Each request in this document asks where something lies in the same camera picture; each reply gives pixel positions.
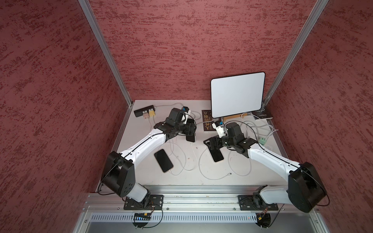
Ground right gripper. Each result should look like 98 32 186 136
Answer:
203 132 236 150

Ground phone pink case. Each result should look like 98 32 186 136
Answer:
154 149 173 173
209 149 224 163

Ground phone white cable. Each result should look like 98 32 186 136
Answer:
198 142 253 181
171 139 199 172
151 116 187 177

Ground phone teal case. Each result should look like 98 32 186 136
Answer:
186 128 195 143

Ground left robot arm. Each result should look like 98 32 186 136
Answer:
99 106 197 207

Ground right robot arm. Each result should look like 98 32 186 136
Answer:
204 121 328 213

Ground black book yellow letters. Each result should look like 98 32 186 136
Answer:
202 110 223 132

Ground wooden tablet stand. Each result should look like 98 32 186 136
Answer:
222 114 241 122

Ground green plug adapter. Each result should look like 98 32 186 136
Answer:
259 137 267 145

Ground white tablet panel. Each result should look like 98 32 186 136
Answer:
210 72 265 118

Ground black power strip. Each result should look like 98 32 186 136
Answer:
134 105 155 117

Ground black booklet right corner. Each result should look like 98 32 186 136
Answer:
251 108 273 119

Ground thick grey coiled cable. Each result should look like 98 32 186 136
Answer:
186 109 216 129

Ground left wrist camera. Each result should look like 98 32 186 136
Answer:
181 106 190 121

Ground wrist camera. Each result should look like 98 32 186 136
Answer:
181 106 190 121
212 121 225 138

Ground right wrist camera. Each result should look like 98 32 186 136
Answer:
212 121 225 138

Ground white cables right side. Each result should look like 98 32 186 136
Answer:
240 112 279 146

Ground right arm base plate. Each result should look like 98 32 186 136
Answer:
238 195 279 211

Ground aluminium rail frame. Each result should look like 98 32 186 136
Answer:
74 186 329 233

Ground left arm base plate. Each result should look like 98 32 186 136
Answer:
123 194 164 211

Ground right aluminium corner post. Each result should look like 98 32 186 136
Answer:
261 0 328 109

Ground aluminium corner post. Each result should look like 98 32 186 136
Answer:
78 0 133 107
261 0 328 109

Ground left aluminium corner post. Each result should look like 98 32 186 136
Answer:
78 0 133 107

